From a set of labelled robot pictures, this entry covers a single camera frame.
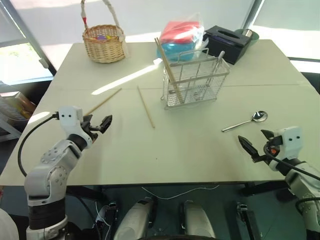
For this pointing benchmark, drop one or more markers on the box of colourful items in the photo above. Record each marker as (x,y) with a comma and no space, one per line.
(17,107)

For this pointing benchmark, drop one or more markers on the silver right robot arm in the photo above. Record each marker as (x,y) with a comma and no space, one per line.
(303,182)

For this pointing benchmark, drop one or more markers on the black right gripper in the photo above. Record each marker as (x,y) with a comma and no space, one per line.
(271,151)

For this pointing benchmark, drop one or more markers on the stainless steel spoon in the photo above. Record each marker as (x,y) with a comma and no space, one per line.
(260,116)

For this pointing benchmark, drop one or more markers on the clear plastic bag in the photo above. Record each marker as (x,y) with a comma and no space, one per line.
(201,32)

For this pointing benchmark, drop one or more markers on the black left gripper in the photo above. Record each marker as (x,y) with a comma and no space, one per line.
(93,130)

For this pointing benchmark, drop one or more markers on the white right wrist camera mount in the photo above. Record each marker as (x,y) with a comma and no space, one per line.
(291,145)

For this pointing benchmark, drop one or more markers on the silver right robot leg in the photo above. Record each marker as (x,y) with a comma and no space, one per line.
(196,221)

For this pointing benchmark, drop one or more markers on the dark green bowl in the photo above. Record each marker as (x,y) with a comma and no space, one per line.
(255,38)

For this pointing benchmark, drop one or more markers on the black tissue box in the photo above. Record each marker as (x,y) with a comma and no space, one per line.
(225,47)

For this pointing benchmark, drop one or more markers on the grey window frame post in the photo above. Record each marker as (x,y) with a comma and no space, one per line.
(30,35)

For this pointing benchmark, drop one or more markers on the blue plastic container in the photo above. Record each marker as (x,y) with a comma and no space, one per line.
(175,51)

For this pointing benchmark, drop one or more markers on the purple and yellow toy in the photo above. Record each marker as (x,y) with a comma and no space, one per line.
(102,38)

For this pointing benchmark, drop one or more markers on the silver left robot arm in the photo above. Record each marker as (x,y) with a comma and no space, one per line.
(50,170)

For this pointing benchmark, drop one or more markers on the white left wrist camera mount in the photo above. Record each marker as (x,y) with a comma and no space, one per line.
(70,120)

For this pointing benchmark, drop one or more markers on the wooden chopstick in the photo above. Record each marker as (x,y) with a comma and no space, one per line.
(172,72)
(146,107)
(168,68)
(105,101)

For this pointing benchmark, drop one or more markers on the small metal cup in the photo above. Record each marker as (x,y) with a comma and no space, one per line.
(247,32)

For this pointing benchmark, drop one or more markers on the silver robot leg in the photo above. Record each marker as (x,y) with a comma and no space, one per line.
(136,220)
(196,221)

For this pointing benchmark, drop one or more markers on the silver left robot leg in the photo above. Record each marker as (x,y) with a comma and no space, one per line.
(136,220)

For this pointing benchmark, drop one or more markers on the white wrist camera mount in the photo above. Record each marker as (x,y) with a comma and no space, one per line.
(70,120)
(291,145)

